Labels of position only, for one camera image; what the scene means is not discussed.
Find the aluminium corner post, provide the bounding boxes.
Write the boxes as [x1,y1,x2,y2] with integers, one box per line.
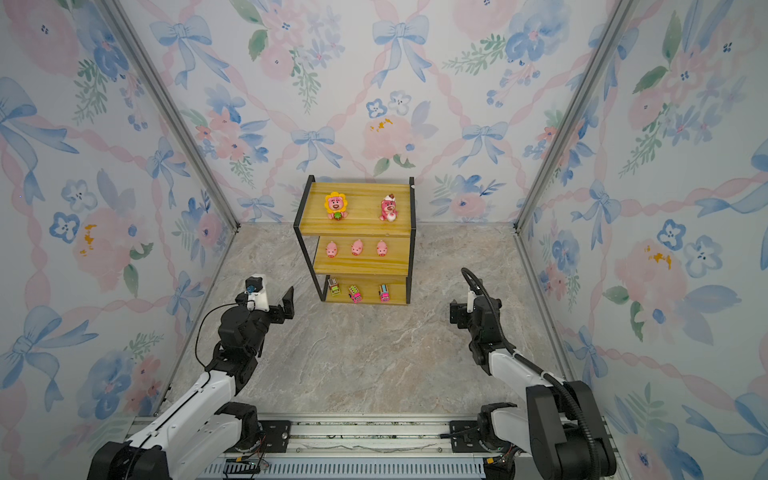
[514,0,635,235]
[96,0,240,232]

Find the pink bear toy with cherry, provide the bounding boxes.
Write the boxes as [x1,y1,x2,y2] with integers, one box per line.
[379,194,398,222]

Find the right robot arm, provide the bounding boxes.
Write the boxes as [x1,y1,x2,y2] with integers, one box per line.
[448,292,618,479]

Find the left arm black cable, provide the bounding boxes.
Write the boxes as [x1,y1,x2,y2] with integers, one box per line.
[194,301,250,379]

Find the brown green robot toy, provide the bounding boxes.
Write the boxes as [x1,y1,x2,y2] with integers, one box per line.
[328,278,341,296]

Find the wooden shelf black metal frame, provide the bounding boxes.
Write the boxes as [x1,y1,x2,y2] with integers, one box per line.
[293,175,417,306]

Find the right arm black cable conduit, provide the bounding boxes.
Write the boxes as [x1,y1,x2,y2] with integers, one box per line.
[460,266,601,480]

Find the aluminium corner post right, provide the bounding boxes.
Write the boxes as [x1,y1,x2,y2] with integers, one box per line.
[514,0,635,235]

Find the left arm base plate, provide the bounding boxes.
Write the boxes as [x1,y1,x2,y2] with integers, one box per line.
[234,420,292,454]

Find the aluminium corner post left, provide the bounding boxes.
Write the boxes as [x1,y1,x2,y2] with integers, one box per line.
[96,0,240,232]

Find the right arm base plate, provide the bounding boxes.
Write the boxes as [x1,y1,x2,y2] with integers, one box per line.
[447,420,498,454]

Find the colourful robot toy green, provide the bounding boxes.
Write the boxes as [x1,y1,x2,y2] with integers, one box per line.
[348,285,362,304]

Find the colourful robot toy pink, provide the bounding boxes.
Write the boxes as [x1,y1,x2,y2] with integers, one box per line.
[379,284,391,303]

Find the pink bear toy yellow petals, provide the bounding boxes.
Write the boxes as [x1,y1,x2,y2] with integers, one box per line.
[324,192,348,221]

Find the pink pig toy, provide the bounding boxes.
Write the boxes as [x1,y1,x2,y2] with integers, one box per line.
[325,241,338,258]
[376,240,388,257]
[351,239,364,256]

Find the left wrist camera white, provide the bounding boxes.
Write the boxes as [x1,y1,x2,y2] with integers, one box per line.
[245,276,270,312]

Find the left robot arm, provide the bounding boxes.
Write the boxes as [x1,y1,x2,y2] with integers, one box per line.
[87,276,295,479]

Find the pink pig toy front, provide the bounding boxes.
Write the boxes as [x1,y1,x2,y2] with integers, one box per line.
[351,239,364,256]

